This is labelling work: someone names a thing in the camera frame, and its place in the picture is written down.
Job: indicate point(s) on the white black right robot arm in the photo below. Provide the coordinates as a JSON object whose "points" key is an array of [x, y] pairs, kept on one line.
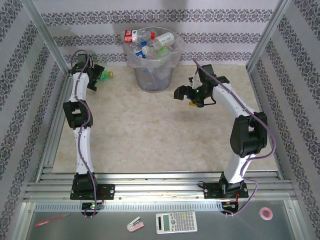
{"points": [[232, 100]]}

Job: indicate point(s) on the aluminium frame post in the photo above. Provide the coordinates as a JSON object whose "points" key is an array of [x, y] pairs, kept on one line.
{"points": [[271, 32], [46, 35]]}

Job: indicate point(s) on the green bottle yellow cap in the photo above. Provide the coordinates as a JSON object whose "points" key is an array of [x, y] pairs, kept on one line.
{"points": [[106, 75]]}

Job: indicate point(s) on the grey metal mesh bin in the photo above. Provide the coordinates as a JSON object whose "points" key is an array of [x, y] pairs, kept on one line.
{"points": [[153, 80]]}

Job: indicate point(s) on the right controller board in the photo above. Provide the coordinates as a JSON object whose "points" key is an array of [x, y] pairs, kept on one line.
{"points": [[228, 206]]}

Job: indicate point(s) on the aluminium rail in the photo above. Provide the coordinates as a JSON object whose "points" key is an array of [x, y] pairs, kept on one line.
{"points": [[256, 85], [54, 140]]}

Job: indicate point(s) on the aluminium left frame post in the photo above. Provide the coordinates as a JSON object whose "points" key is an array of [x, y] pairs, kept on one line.
{"points": [[46, 35]]}

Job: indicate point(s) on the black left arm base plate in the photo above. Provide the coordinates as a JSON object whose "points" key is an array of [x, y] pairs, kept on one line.
{"points": [[108, 191]]}

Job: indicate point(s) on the red pen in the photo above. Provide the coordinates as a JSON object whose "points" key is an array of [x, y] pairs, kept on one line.
{"points": [[50, 220]]}

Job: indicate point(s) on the left controller board green light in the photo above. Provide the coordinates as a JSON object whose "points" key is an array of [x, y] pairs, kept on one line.
{"points": [[92, 206]]}

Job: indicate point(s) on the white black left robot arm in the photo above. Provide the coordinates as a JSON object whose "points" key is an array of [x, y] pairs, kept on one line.
{"points": [[87, 145]]}

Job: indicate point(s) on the pink white stapler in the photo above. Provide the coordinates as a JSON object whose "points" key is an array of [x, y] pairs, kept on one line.
{"points": [[135, 224]]}

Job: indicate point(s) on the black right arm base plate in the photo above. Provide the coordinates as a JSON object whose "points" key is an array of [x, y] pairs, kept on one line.
{"points": [[210, 191]]}

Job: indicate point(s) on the aluminium left side rail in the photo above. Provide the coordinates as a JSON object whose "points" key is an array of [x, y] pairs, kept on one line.
{"points": [[54, 140]]}

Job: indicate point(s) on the aluminium right frame post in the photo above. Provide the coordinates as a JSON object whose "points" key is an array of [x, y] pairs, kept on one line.
{"points": [[271, 32]]}

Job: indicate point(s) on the aluminium right side rail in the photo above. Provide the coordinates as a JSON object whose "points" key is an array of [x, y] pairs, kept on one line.
{"points": [[256, 85]]}

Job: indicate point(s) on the white scientific calculator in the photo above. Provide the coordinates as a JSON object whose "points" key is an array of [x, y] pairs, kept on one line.
{"points": [[176, 222]]}

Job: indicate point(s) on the pink tape roll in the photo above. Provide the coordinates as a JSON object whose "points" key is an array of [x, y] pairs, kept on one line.
{"points": [[260, 213]]}

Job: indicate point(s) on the clear plastic bin liner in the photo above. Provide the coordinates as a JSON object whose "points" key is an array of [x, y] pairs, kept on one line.
{"points": [[178, 50]]}

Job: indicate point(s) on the aluminium front frame rails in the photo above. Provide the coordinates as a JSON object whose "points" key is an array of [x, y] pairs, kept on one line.
{"points": [[160, 186]]}

